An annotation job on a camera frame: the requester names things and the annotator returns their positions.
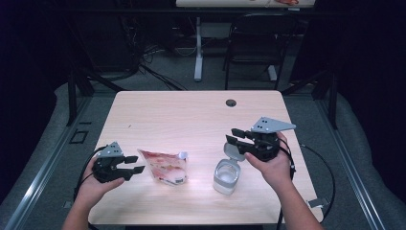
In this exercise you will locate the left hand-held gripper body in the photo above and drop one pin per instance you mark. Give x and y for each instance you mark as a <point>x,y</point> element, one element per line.
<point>108,169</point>

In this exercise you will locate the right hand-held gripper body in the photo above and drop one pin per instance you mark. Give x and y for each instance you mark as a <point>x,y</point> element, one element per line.
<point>265,147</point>

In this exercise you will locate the clear white sugar pouch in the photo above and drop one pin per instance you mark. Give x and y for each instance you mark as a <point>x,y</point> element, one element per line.
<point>167,167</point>

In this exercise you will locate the clear jar with grey lid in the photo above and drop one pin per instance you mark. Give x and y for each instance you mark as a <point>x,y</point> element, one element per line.
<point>226,182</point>

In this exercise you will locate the person's right hand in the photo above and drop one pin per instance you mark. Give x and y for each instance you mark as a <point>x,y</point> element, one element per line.
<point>276,172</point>

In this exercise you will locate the person's left hand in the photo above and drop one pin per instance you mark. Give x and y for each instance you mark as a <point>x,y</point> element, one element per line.
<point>91,191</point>

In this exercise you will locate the grey tape strip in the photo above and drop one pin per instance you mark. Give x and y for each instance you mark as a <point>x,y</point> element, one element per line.
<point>67,204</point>
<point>317,202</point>

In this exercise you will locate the black metal stand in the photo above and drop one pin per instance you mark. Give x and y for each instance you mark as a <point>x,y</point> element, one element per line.
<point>333,99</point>
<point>72,96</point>

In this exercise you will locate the white-legged wooden desk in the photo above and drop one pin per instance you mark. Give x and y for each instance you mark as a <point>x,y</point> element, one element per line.
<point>198,48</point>

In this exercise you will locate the black metal chair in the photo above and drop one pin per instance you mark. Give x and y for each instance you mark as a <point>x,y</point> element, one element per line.
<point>260,38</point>

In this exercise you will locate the orange-red thing on desk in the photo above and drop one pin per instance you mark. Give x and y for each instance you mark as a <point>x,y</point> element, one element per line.
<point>287,2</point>

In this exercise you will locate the aluminium floor rail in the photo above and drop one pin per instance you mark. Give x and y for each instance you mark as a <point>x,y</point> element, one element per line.
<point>38,179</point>
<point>351,172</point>

